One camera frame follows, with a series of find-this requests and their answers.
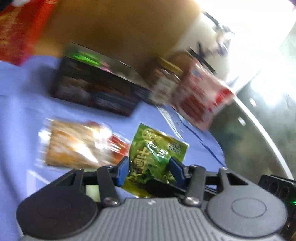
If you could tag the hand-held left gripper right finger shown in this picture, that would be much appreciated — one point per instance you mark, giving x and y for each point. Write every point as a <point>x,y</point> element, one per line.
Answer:
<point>176,171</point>

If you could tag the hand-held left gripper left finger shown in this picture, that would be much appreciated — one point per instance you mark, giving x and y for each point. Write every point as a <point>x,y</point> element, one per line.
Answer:
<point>122,170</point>

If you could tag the green snack packet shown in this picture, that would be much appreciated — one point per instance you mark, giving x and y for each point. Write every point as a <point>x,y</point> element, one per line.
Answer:
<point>150,160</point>

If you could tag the black cardboard box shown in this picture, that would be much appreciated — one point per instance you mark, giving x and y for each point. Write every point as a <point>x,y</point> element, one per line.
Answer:
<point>97,90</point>

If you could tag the orange snack packet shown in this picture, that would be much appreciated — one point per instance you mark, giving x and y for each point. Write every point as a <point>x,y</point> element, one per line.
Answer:
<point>74,146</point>

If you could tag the pink snack bag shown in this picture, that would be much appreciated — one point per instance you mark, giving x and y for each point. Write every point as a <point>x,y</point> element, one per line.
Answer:
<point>201,97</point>

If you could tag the clear jar with yellow lid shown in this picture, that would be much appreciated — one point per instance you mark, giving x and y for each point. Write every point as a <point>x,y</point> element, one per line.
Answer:
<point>163,81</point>

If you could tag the blue printed tablecloth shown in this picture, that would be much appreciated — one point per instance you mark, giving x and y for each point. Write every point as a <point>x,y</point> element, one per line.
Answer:
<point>25,97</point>

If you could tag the brown wooden panel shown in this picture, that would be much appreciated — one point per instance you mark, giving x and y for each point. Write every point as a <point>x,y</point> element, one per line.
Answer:
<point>115,25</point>

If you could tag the red gift bag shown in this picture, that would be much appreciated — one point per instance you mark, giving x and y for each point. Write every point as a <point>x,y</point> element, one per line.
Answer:
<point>20,30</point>

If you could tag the black metal frame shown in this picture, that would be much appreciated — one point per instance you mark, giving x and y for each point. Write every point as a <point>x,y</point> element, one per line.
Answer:
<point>215,37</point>

